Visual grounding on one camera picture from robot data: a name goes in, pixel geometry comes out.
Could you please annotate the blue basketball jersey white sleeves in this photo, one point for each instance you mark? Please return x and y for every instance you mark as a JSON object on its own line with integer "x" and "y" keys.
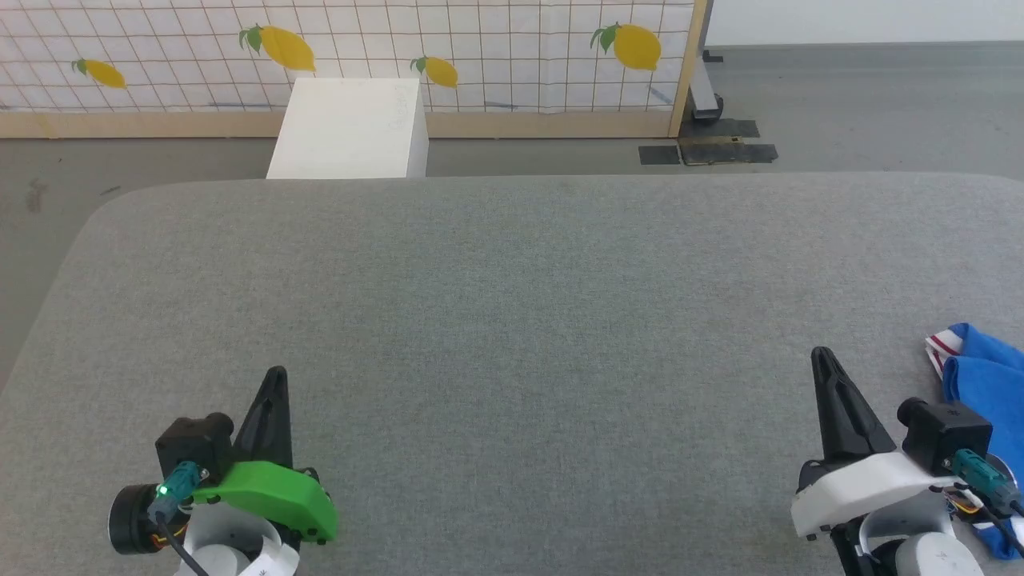
{"x": 988, "y": 376}

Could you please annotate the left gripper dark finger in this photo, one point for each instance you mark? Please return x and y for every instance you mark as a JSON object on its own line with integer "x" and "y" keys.
{"x": 258, "y": 424}
{"x": 282, "y": 424}

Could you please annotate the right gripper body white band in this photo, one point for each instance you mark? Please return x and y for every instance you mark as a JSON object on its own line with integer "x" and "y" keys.
{"x": 864, "y": 484}

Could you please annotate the grey metal stand foot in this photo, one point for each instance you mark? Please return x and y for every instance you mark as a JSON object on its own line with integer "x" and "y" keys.
{"x": 704, "y": 92}

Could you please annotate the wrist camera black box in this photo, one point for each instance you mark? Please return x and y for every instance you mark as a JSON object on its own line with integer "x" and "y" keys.
{"x": 948, "y": 428}
{"x": 192, "y": 444}

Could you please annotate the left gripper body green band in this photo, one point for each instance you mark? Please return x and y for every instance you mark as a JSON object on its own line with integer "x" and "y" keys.
{"x": 272, "y": 492}

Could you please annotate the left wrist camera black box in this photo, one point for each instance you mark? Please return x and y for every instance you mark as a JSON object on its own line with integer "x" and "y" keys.
{"x": 192, "y": 444}

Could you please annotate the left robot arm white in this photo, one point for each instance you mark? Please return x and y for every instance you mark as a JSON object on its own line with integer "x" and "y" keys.
{"x": 224, "y": 544}

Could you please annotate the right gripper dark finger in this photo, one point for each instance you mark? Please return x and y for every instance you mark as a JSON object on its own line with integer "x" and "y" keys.
{"x": 860, "y": 428}
{"x": 828, "y": 416}

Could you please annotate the black floor tape patches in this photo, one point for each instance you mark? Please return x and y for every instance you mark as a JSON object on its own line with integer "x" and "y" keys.
{"x": 720, "y": 150}

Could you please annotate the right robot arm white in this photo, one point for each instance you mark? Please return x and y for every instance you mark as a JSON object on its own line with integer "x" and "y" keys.
{"x": 936, "y": 556}

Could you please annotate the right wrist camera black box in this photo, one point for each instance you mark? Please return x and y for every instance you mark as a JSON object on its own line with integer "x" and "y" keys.
{"x": 948, "y": 428}

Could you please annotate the white rectangular box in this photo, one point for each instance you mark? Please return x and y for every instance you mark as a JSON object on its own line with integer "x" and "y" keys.
{"x": 352, "y": 128}

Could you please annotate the lemon print grid partition panel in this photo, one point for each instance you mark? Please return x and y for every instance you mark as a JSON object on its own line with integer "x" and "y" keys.
{"x": 520, "y": 64}

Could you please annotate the white paper label tag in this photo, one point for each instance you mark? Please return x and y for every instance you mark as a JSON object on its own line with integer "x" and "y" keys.
{"x": 272, "y": 564}

